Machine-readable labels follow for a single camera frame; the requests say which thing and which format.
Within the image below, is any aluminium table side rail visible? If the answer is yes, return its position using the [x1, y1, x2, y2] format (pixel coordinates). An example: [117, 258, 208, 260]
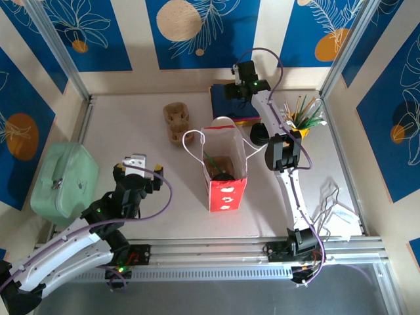
[47, 96, 96, 243]
[321, 94, 370, 237]

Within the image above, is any dark green straw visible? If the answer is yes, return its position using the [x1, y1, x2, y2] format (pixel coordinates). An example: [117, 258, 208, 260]
[295, 95, 308, 127]

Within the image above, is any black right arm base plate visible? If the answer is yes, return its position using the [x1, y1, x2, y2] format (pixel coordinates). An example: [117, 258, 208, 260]
[265, 241, 329, 263]

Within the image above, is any stack of black lids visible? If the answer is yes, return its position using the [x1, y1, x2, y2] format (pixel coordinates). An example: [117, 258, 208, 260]
[249, 123, 268, 146]

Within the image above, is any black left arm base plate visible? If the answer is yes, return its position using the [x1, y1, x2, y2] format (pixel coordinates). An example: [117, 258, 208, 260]
[126, 244, 152, 266]

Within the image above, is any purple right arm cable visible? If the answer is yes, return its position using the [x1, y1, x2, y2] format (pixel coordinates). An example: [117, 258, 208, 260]
[236, 47, 326, 280]

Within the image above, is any aluminium front rail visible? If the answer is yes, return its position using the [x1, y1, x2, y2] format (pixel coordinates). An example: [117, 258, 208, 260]
[75, 236, 385, 283]

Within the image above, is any mint green zip case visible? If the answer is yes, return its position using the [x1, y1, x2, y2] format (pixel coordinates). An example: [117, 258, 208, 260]
[30, 141, 100, 227]

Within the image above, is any red white paper gift bag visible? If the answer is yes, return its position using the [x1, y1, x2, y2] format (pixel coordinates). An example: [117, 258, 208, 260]
[182, 117, 268, 213]

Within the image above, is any aluminium frame post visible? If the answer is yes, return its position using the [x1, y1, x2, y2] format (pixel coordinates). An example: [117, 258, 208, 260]
[320, 0, 375, 99]
[24, 0, 93, 102]

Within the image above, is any yellow straw holder cup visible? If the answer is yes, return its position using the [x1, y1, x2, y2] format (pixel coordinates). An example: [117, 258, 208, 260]
[285, 113, 311, 140]

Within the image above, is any stack of cardboard cup carriers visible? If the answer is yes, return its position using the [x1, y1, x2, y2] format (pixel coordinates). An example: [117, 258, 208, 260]
[163, 102, 191, 145]

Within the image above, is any green straw white wrapper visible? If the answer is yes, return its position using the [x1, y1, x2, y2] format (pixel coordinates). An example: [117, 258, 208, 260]
[300, 108, 324, 129]

